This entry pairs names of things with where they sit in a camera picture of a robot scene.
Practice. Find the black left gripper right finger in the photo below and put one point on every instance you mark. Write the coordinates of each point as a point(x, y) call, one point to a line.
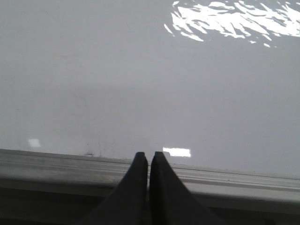
point(171, 202)

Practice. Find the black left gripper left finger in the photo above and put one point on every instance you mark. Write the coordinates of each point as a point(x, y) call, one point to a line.
point(125, 205)

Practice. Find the grey aluminium whiteboard tray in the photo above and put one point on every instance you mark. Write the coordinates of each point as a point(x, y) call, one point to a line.
point(97, 176)

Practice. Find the white whiteboard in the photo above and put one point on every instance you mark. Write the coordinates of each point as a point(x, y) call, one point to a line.
point(214, 83)

